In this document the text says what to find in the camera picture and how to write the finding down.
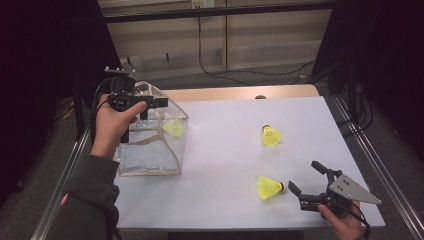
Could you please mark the light wooden shelf unit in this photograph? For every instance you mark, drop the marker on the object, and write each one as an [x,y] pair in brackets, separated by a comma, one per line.
[266,33]

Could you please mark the clear plastic bag beige trim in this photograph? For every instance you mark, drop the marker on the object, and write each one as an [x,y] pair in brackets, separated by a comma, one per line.
[150,153]

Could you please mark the person's left hand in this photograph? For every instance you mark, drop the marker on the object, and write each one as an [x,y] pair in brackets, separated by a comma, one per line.
[110,130]

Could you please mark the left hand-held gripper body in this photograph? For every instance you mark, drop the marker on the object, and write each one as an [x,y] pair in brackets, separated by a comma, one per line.
[121,90]

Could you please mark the white wall socket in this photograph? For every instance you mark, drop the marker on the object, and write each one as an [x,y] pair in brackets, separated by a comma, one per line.
[203,3]

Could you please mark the yellow shuttlecock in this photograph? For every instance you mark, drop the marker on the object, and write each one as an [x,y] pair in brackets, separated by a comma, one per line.
[174,128]
[271,136]
[268,188]

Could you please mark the small yellow floor object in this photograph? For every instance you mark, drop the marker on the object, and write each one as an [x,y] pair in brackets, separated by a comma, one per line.
[68,114]

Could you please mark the black horizontal bar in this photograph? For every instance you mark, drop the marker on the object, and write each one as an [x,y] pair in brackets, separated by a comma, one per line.
[166,15]

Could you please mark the black metal stand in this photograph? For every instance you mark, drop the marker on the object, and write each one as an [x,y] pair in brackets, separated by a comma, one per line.
[78,113]

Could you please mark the black curtain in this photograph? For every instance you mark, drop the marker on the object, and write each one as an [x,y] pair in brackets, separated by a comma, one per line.
[383,50]
[40,66]

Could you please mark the white table cover sheet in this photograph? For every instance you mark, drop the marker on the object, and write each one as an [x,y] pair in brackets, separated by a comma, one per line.
[233,133]

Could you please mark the aluminium floor rail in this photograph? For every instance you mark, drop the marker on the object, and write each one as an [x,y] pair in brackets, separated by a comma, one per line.
[66,166]
[383,160]

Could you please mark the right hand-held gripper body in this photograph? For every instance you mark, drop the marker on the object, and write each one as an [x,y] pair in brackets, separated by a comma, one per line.
[347,187]

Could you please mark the person's right hand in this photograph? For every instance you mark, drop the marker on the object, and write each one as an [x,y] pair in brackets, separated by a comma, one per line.
[345,226]

